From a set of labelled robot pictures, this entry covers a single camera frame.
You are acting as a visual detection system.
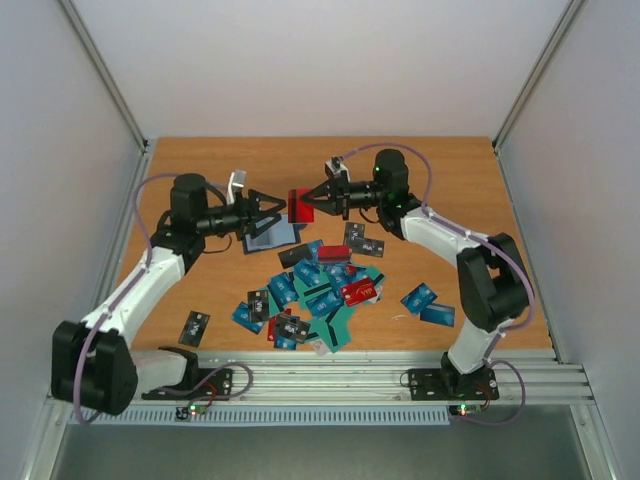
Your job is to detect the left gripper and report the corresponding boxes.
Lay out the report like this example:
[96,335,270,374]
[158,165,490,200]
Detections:
[198,189,288,240]

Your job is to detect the dark blue card holder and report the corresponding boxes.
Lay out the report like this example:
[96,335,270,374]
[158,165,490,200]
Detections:
[242,214,306,255]

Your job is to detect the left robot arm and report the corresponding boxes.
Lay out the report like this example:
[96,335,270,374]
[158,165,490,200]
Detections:
[50,173,286,424]

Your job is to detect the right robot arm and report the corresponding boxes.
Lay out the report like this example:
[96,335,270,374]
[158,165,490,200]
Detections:
[301,142,536,397]

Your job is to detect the black card under vip card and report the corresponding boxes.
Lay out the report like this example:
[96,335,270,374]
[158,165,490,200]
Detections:
[344,222,365,252]

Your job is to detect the blue card top of pile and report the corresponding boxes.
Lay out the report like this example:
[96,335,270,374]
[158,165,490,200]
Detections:
[307,240,324,261]

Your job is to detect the blue card of pile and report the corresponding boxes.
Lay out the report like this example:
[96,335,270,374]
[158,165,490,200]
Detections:
[307,240,324,261]
[274,336,298,351]

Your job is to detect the plain black card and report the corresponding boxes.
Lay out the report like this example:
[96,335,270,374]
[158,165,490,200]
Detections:
[278,244,313,269]

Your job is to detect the black vip card upper right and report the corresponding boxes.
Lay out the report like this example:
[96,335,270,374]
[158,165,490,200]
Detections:
[351,238,385,258]

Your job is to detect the large teal card centre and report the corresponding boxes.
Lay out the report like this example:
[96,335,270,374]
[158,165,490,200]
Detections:
[294,272,344,318]

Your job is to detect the black vip card centre left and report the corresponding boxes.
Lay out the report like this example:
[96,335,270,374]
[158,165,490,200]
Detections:
[247,289,270,323]

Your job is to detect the black vip card on red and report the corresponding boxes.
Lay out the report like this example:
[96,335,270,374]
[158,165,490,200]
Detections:
[274,313,310,344]

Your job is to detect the black vip card far left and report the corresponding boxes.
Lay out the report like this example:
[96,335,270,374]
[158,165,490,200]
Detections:
[178,311,210,348]

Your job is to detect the teal card with stripe bottom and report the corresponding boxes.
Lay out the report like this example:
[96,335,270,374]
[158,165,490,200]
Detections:
[307,306,357,353]

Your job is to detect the blue card bottom of pile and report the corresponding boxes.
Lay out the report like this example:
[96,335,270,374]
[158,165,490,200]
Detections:
[274,336,298,351]

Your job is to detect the blue card right upper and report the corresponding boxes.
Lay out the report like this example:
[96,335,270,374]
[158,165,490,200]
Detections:
[401,283,437,315]

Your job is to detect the white card with red print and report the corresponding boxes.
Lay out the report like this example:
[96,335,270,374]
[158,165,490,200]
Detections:
[310,340,324,355]

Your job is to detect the blue card right lower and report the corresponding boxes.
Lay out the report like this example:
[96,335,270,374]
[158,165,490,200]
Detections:
[419,303,456,328]

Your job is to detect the left controller board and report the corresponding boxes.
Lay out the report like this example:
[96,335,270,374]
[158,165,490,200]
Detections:
[174,405,208,422]

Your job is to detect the controller board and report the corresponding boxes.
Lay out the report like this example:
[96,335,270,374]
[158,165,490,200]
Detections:
[449,403,486,417]
[174,405,208,422]

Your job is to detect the right controller board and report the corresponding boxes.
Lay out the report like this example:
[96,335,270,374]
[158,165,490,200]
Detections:
[449,403,486,417]

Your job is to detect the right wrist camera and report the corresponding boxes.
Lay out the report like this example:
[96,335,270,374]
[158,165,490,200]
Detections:
[324,156,350,182]

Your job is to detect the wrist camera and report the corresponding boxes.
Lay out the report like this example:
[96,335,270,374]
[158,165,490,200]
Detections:
[324,156,350,182]
[226,169,248,205]

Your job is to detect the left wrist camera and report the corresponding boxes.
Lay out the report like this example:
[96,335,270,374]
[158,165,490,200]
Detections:
[226,169,248,205]

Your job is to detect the aluminium rail frame front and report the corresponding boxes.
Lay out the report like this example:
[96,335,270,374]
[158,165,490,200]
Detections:
[45,349,597,405]

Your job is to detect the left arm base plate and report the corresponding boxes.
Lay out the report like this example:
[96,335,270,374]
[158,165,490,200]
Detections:
[141,367,234,401]

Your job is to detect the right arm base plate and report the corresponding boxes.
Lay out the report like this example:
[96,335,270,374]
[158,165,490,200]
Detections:
[407,367,500,401]

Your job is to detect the grey slotted cable duct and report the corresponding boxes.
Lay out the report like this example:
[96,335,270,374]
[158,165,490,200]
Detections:
[93,405,450,428]

